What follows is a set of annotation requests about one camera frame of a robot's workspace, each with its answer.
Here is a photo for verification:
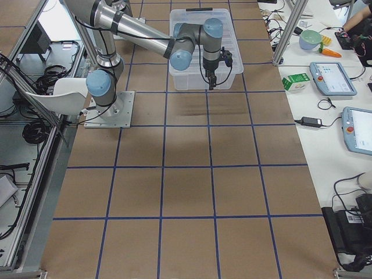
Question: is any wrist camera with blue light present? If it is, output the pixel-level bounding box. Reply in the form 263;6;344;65
220;47;233;67

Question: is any clear plastic storage box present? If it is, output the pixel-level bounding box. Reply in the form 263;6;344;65
169;8;244;91

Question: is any lower teach pendant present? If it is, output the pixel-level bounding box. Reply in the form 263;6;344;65
342;107;371;155

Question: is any toy corn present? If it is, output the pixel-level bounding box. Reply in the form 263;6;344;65
321;35;332;47

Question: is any aluminium frame post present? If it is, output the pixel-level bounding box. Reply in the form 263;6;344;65
272;0;308;66

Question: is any clear plastic box lid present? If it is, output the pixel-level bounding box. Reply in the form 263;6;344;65
169;8;243;75

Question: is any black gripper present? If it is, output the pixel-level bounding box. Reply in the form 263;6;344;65
203;58;219;90

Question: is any black equipment box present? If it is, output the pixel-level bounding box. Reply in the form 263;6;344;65
321;194;371;272

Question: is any toy carrot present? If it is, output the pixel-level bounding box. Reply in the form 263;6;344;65
318;42;342;58

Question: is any teach pendant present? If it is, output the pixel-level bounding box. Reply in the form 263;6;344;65
342;107;371;155
309;62;357;96

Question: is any upper teach pendant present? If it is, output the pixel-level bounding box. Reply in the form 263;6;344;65
309;62;357;96

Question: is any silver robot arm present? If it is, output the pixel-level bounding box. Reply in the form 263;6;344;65
65;1;232;90

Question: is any black box handle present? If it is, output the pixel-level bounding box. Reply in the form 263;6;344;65
186;7;213;12

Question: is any green blue bowl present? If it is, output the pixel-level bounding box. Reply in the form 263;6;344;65
299;30;322;50

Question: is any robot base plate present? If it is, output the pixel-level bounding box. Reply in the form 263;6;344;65
83;91;135;128

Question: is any black laptop charger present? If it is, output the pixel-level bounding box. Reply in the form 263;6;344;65
295;116;323;128

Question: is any white plastic chair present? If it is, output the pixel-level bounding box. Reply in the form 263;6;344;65
26;78;88;116

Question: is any green white carton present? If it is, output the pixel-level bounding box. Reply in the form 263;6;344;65
282;73;310;91

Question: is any person forearm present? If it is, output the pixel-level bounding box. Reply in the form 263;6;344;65
343;4;371;33

